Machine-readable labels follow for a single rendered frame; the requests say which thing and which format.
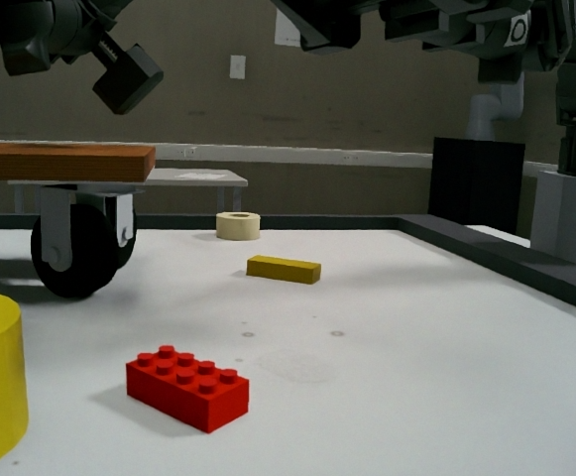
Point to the red toy building brick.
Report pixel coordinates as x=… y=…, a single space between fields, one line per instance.
x=196 y=393

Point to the brown wooden platform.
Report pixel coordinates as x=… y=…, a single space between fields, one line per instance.
x=74 y=247

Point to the beige roll of masking tape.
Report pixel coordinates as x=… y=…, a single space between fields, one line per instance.
x=238 y=229

